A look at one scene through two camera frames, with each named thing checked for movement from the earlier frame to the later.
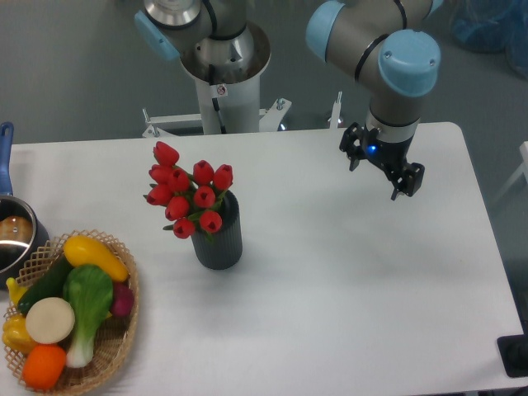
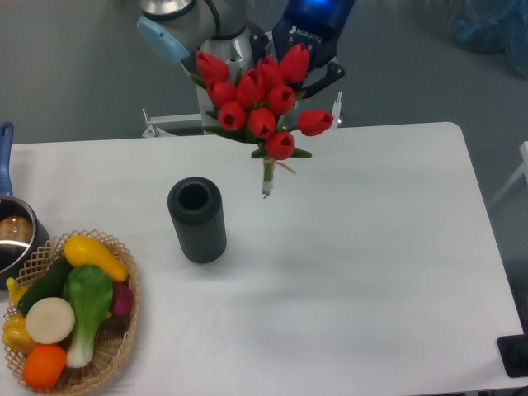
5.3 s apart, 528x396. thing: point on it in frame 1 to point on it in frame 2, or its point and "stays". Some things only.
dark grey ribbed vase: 223,248 to 195,208
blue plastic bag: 492,26 stays
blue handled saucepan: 23,234 stays
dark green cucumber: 50,285 stays
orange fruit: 42,365 stays
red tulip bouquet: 190,197 to 260,105
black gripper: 356,139 to 318,25
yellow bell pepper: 16,335 stays
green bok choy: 87,294 stays
